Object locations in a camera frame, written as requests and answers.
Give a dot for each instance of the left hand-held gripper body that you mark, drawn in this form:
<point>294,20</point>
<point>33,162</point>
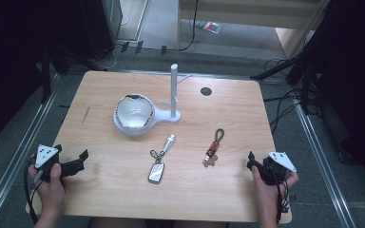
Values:
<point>46,156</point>

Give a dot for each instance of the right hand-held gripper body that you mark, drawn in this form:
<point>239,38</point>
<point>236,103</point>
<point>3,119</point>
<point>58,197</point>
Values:
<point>277,164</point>

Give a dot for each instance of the person's right hand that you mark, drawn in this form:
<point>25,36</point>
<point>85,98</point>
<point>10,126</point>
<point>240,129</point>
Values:
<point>266,193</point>

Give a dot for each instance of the person's left hand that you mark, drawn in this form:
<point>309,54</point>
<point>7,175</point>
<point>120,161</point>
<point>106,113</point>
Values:
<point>52,193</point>

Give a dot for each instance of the white bowl with silver rim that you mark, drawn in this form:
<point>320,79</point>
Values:
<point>135,110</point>

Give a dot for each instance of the black round table grommet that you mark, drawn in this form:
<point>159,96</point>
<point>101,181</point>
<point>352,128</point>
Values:
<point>206,91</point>

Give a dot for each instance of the black curtain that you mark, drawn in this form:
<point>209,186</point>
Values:
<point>9,63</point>
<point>351,79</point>

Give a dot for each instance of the white key holder stand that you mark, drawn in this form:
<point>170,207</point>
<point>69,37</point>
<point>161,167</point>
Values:
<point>173,95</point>

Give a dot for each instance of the dark cabinet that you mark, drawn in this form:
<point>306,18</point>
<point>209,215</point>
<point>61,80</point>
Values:
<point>99,25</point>

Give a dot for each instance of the colourful packet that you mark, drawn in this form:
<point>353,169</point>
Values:
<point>209,26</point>

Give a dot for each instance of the light wooden shelf unit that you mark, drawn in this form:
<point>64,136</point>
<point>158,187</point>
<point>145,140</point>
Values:
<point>250,15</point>

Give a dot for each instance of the metal floor rail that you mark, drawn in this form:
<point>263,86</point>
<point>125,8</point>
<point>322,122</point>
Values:
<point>324,164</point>
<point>15,158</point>

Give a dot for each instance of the black stand post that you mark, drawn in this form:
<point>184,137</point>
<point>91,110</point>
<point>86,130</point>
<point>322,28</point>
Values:
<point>46,74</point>

